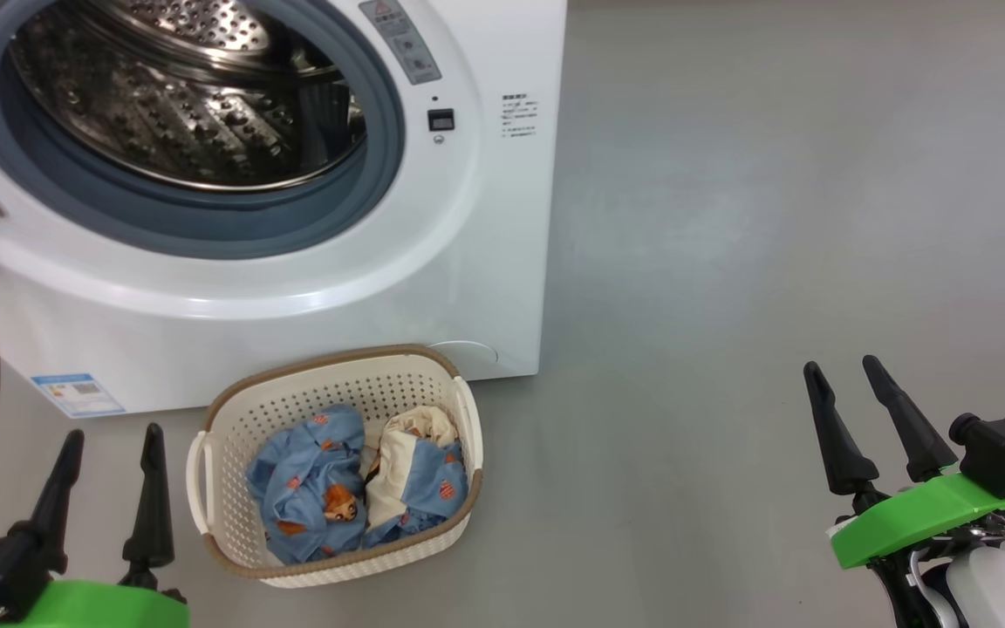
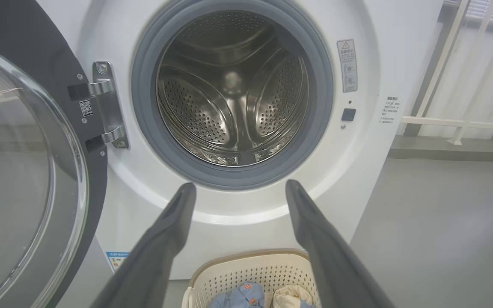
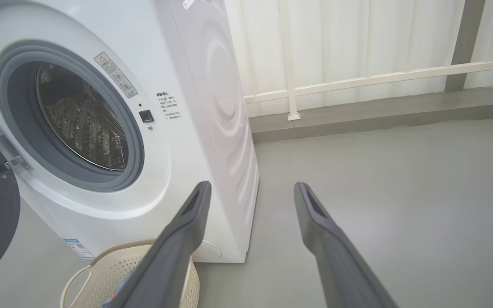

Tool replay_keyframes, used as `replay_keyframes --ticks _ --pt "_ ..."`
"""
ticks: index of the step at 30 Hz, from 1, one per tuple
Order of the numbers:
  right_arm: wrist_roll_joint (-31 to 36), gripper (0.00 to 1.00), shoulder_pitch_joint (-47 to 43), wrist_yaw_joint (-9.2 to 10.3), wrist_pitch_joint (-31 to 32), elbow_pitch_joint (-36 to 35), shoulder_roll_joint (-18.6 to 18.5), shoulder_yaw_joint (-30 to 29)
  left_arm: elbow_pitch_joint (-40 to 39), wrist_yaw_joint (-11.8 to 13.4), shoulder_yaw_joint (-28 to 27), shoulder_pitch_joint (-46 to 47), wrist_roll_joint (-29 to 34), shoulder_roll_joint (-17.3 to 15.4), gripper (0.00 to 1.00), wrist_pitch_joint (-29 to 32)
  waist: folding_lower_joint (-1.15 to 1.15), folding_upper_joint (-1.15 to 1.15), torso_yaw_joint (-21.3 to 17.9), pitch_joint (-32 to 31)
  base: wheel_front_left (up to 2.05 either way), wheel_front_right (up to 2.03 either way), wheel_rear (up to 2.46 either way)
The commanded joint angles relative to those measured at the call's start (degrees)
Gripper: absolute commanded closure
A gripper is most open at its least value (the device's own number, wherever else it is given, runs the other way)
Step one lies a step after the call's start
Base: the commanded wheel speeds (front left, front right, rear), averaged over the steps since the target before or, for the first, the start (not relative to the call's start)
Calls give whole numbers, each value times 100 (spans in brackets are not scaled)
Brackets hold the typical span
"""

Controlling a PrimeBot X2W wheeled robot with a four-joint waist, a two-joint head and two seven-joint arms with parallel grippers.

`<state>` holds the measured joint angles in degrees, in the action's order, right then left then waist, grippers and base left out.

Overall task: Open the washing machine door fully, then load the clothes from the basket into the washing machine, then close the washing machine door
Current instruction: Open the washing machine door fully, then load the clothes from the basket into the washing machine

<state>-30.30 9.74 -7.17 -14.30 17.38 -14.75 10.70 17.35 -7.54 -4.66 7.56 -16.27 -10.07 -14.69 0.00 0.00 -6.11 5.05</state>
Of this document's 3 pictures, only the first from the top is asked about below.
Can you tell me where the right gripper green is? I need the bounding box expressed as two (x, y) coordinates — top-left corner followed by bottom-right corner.
(803, 354), (1005, 628)

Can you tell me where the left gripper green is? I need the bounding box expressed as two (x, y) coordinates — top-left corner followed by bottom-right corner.
(0, 424), (189, 628)

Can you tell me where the blue cartoon face garment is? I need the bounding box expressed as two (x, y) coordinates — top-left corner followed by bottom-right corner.
(247, 404), (370, 565)

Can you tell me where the white front-load washing machine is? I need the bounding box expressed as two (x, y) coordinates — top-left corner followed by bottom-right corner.
(0, 0), (568, 420)

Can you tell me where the stainless steel washing machine drum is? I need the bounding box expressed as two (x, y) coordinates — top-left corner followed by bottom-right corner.
(10, 0), (368, 191)

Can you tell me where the blue energy label sticker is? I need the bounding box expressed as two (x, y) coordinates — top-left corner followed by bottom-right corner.
(31, 373), (126, 419)

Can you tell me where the cream perforated laundry basket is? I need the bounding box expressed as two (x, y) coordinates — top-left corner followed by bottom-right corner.
(187, 345), (484, 589)

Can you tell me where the grey warning sticker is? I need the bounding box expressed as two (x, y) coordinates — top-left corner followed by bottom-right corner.
(359, 0), (442, 85)

